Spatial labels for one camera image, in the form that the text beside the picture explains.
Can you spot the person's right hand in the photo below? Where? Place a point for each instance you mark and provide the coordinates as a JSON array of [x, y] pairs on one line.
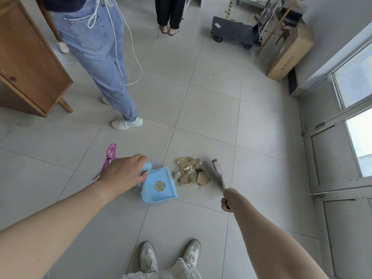
[[232, 199]]

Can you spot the person's left hand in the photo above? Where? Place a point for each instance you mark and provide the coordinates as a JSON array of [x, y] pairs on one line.
[[120, 171]]

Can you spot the person's right fingers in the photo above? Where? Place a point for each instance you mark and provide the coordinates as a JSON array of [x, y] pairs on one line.
[[224, 203]]

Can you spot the person's left fingers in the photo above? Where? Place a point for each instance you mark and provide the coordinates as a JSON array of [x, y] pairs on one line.
[[141, 161]]

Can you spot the white hand brush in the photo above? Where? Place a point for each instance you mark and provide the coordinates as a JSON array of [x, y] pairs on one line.
[[220, 174]]

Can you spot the blue plastic dustpan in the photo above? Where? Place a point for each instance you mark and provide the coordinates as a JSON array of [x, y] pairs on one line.
[[159, 185]]

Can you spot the person's right forearm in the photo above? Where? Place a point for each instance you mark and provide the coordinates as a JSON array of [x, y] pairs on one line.
[[270, 241]]

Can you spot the person's left forearm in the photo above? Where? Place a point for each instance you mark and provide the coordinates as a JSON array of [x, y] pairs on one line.
[[52, 226]]

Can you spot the pink plastic clip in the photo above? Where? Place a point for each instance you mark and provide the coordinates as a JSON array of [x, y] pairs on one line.
[[110, 155]]

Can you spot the white sneaker with green heel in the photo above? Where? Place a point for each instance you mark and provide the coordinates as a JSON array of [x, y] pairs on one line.
[[125, 123]]

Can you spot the pile of wrappers and scraps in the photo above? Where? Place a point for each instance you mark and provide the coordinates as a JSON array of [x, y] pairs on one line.
[[190, 172]]

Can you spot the person's right grey sneaker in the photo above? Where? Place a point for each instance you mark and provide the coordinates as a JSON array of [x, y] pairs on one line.
[[191, 254]]

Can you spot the person's grey sneaker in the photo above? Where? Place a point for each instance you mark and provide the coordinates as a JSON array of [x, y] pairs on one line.
[[191, 254], [148, 257]]

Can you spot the person's white lace garment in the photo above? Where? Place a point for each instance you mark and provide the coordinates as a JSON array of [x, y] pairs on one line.
[[174, 271]]

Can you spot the person's left grey sneaker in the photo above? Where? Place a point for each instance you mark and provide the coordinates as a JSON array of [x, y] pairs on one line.
[[148, 257]]

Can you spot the grey panelled door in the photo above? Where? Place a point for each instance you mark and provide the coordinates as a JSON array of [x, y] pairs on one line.
[[337, 177]]

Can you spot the plain white shoe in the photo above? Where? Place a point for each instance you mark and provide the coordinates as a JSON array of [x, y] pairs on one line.
[[63, 47]]

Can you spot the wooden cabinet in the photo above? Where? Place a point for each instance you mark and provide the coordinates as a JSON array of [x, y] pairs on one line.
[[26, 60]]

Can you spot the black platform cart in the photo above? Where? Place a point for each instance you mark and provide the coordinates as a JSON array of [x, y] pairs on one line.
[[235, 30]]

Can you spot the long cardboard box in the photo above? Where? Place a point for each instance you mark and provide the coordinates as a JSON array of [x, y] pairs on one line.
[[290, 52]]

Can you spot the yellow black striped tape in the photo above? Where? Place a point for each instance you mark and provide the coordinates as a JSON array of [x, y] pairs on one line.
[[228, 7]]

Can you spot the window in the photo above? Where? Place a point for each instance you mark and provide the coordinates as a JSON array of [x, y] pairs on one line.
[[353, 75]]

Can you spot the wooden sticks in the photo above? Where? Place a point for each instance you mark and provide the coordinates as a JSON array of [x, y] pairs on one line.
[[274, 29]]

